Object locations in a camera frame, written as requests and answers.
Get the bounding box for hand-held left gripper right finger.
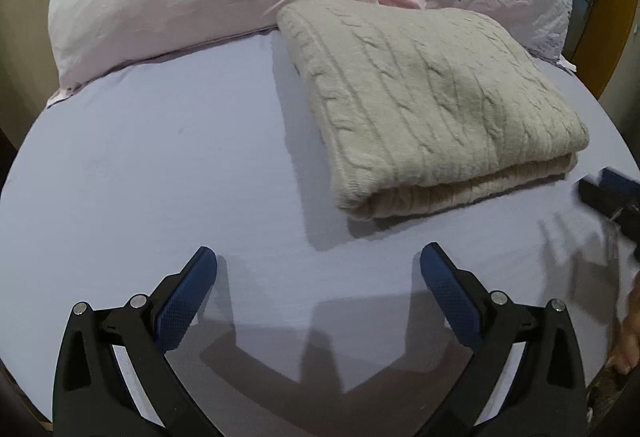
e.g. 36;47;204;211
419;242;589;437

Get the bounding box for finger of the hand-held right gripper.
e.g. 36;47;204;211
577;167;640;224

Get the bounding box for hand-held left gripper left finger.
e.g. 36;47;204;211
52;246;221;437

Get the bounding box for beige cable-knit sweater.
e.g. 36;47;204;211
275;0;591;221

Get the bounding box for person's right hand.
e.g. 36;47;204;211
606;267;640;374

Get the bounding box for lavender bed sheet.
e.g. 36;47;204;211
0;29;637;429

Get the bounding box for wooden bed frame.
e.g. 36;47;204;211
560;0;640;104

